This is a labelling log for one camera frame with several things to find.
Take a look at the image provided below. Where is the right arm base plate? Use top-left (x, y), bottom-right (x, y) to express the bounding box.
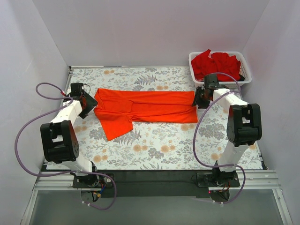
top-left (191, 171), bottom-right (240, 188)

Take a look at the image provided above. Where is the aluminium frame rail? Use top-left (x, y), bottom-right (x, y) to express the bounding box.
top-left (34, 170), bottom-right (281, 191)

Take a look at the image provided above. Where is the red shirts pile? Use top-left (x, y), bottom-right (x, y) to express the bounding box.
top-left (192, 49), bottom-right (241, 82)

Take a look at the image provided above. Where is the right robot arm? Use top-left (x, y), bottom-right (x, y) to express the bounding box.
top-left (192, 73), bottom-right (262, 188)

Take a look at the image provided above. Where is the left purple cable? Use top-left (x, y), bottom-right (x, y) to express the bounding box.
top-left (14, 82), bottom-right (117, 210)

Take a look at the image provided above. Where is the orange t shirt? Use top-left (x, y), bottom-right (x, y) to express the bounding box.
top-left (94, 89), bottom-right (198, 141)

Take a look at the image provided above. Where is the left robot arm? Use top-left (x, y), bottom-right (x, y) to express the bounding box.
top-left (40, 82), bottom-right (100, 188)

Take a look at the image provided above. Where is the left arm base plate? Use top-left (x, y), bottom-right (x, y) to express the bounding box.
top-left (72, 173), bottom-right (114, 188)

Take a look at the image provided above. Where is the black garment in basket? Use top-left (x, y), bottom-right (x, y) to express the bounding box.
top-left (238, 74), bottom-right (245, 82)

